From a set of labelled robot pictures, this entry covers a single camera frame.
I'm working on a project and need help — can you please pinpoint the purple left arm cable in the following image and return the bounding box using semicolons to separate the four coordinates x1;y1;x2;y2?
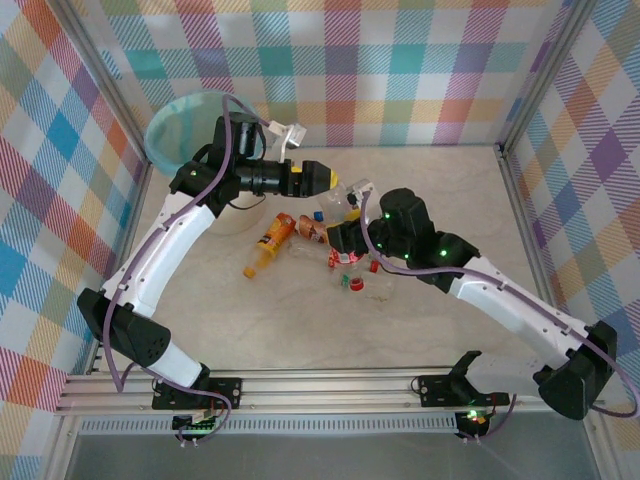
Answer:
102;93;276;444

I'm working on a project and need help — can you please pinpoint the orange juice bottle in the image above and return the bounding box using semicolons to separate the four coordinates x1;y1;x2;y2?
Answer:
242;212;297;279

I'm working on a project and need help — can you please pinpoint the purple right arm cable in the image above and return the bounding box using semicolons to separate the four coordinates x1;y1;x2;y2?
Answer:
359;189;640;444

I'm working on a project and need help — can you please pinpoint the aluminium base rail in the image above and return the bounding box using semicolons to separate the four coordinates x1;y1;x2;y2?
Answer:
53;367;607;416

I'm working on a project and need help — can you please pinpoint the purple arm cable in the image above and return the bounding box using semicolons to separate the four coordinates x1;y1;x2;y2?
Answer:
102;93;276;444
359;189;640;444

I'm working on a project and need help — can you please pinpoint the clear plastic bottle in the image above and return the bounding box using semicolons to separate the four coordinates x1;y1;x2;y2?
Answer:
360;277;397;305
287;238;332;262

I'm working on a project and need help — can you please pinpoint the brown label bottle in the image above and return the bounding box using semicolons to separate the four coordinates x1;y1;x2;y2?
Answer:
294;214;332;247

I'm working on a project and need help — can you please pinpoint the grey slotted cable duct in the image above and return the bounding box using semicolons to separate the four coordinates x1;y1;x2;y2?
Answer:
79;418;461;437

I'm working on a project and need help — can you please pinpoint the cream plastic bin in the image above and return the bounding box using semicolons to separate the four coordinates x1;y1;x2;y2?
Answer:
144;89;267;236

